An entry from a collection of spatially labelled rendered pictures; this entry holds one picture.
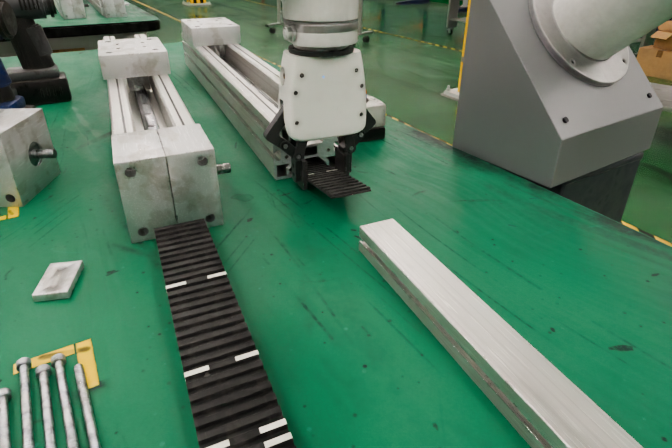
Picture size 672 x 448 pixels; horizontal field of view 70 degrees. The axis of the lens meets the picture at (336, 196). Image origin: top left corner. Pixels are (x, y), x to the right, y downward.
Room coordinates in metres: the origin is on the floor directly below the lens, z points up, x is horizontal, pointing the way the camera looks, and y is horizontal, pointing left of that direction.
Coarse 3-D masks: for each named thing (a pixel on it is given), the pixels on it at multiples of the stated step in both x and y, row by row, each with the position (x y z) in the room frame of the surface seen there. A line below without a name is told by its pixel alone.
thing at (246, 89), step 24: (192, 48) 1.16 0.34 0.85; (240, 48) 1.09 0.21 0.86; (192, 72) 1.21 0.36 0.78; (216, 72) 0.91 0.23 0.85; (240, 72) 0.99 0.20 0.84; (264, 72) 0.87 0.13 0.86; (216, 96) 0.94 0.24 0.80; (240, 96) 0.74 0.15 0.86; (264, 96) 0.81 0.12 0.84; (240, 120) 0.76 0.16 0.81; (264, 120) 0.62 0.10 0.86; (264, 144) 0.66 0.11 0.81; (312, 144) 0.62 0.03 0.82; (288, 168) 0.60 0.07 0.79
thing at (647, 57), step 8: (664, 24) 4.72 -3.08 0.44; (656, 32) 4.64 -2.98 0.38; (664, 32) 4.58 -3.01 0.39; (656, 40) 4.65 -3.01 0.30; (664, 40) 4.57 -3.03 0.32; (80, 48) 3.54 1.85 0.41; (640, 48) 4.65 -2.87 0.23; (648, 48) 4.60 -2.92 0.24; (656, 48) 4.62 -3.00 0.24; (664, 48) 4.55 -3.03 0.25; (640, 56) 4.63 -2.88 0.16; (648, 56) 4.57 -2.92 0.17; (656, 56) 4.51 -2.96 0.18; (664, 56) 4.46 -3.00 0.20; (640, 64) 4.61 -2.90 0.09; (648, 64) 4.55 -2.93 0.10; (656, 64) 4.49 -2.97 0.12; (664, 64) 4.44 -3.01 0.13; (648, 72) 4.54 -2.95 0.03; (656, 72) 4.48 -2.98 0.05; (664, 72) 4.42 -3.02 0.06
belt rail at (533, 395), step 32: (384, 224) 0.43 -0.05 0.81; (384, 256) 0.37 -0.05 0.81; (416, 256) 0.37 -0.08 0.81; (416, 288) 0.32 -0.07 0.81; (448, 288) 0.32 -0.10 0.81; (448, 320) 0.28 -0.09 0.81; (480, 320) 0.28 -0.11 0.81; (480, 352) 0.25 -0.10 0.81; (512, 352) 0.25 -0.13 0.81; (480, 384) 0.24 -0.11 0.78; (512, 384) 0.22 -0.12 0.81; (544, 384) 0.22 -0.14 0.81; (512, 416) 0.21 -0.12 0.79; (544, 416) 0.20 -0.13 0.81; (576, 416) 0.20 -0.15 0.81; (608, 416) 0.20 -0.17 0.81
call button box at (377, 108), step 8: (368, 96) 0.80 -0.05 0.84; (368, 104) 0.75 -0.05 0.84; (376, 104) 0.75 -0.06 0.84; (384, 104) 0.76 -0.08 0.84; (376, 112) 0.75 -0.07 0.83; (384, 112) 0.75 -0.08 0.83; (376, 120) 0.75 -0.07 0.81; (384, 120) 0.75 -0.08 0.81; (376, 128) 0.75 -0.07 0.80; (384, 128) 0.76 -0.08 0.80; (368, 136) 0.74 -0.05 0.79; (376, 136) 0.75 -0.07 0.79; (384, 136) 0.76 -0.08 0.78
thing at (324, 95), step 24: (288, 48) 0.56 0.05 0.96; (288, 72) 0.53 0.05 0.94; (312, 72) 0.53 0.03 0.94; (336, 72) 0.54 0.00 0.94; (360, 72) 0.56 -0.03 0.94; (288, 96) 0.53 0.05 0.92; (312, 96) 0.53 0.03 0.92; (336, 96) 0.54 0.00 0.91; (360, 96) 0.56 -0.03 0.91; (288, 120) 0.52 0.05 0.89; (312, 120) 0.53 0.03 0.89; (336, 120) 0.54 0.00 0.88; (360, 120) 0.56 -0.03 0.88
